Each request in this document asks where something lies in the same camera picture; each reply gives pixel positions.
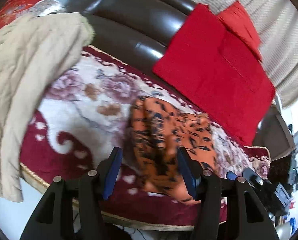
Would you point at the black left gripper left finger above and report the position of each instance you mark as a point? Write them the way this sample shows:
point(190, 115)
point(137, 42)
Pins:
point(108, 170)

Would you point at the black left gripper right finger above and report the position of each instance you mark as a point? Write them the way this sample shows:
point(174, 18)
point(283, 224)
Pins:
point(191, 171)

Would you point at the orange black floral garment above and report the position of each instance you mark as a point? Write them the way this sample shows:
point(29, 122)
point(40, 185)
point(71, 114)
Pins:
point(158, 130)

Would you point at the floral maroon cream blanket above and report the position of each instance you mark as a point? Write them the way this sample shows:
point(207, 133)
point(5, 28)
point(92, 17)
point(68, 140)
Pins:
point(82, 116)

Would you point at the red pillow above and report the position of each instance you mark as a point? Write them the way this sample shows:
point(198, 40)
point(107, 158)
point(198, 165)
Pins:
point(237, 20)
point(218, 73)

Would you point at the beige quilted jacket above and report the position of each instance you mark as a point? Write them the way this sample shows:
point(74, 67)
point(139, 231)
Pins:
point(34, 51)

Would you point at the dark leather sofa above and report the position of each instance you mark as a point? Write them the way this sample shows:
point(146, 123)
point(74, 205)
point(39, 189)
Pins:
point(139, 32)

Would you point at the beige woven curtain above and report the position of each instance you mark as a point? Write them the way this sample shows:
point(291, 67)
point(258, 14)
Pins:
point(276, 22)

